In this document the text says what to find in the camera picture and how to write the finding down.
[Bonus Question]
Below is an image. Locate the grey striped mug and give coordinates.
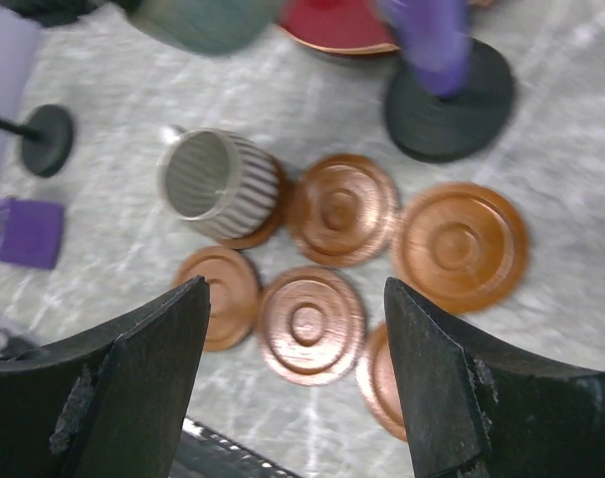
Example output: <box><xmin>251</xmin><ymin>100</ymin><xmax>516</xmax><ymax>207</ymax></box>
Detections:
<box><xmin>157</xmin><ymin>125</ymin><xmax>280</xmax><ymax>240</ymax></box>

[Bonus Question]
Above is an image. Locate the wooden coaster four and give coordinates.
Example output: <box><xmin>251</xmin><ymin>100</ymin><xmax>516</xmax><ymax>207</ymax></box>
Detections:
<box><xmin>391</xmin><ymin>182</ymin><xmax>529</xmax><ymax>315</ymax></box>

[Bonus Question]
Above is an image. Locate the wooden coaster six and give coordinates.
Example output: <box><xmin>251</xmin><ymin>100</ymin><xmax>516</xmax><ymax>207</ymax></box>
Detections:
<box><xmin>256</xmin><ymin>266</ymin><xmax>366</xmax><ymax>386</ymax></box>

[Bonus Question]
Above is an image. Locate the purple toy microphone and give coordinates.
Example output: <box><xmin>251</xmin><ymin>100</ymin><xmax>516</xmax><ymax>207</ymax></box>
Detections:
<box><xmin>378</xmin><ymin>0</ymin><xmax>472</xmax><ymax>98</ymax></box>

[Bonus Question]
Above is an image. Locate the purple box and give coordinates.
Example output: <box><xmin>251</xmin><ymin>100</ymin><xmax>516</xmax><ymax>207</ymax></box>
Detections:
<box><xmin>0</xmin><ymin>197</ymin><xmax>66</xmax><ymax>270</ymax></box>

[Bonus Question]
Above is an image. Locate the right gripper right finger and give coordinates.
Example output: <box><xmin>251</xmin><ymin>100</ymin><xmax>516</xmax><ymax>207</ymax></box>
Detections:
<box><xmin>384</xmin><ymin>278</ymin><xmax>605</xmax><ymax>477</ymax></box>

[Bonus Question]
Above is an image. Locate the wooden coaster five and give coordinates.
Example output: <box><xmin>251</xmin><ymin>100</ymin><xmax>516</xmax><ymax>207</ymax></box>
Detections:
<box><xmin>356</xmin><ymin>323</ymin><xmax>407</xmax><ymax>442</ymax></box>

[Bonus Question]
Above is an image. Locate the wooden coaster three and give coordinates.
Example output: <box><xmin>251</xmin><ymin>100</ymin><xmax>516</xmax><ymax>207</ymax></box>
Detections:
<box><xmin>287</xmin><ymin>153</ymin><xmax>399</xmax><ymax>268</ymax></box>

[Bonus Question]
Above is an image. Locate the wooden coaster one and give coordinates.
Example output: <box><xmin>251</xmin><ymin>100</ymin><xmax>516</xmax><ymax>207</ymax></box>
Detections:
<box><xmin>218</xmin><ymin>156</ymin><xmax>292</xmax><ymax>250</ymax></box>

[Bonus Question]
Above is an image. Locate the black stand of purple microphone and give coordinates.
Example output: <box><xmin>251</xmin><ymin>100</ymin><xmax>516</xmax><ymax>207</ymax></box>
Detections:
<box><xmin>383</xmin><ymin>39</ymin><xmax>516</xmax><ymax>163</ymax></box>

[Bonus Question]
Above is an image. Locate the teal glazed mug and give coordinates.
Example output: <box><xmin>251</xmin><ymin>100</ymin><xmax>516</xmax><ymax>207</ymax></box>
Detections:
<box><xmin>123</xmin><ymin>0</ymin><xmax>285</xmax><ymax>57</ymax></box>

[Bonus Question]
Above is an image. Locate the red round tray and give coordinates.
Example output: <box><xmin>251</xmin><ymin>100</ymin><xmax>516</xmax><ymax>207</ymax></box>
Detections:
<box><xmin>278</xmin><ymin>0</ymin><xmax>398</xmax><ymax>56</ymax></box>

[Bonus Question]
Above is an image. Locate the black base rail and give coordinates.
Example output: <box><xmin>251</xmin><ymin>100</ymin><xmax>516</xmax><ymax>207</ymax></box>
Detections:
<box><xmin>169</xmin><ymin>417</ymin><xmax>300</xmax><ymax>478</ymax></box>

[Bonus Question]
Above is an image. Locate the wooden coaster two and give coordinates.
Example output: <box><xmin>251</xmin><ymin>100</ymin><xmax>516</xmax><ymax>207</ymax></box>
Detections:
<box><xmin>173</xmin><ymin>246</ymin><xmax>261</xmax><ymax>352</ymax></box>

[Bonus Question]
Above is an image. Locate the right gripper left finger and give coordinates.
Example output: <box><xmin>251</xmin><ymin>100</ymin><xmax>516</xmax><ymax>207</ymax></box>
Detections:
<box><xmin>0</xmin><ymin>277</ymin><xmax>210</xmax><ymax>477</ymax></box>

